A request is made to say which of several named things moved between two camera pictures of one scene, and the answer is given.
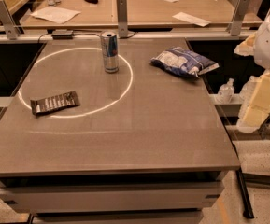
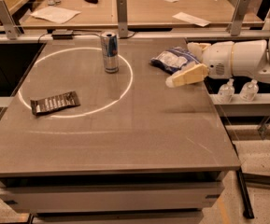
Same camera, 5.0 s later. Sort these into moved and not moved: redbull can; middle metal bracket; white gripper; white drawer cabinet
Moved: white gripper
Not moved: redbull can; middle metal bracket; white drawer cabinet
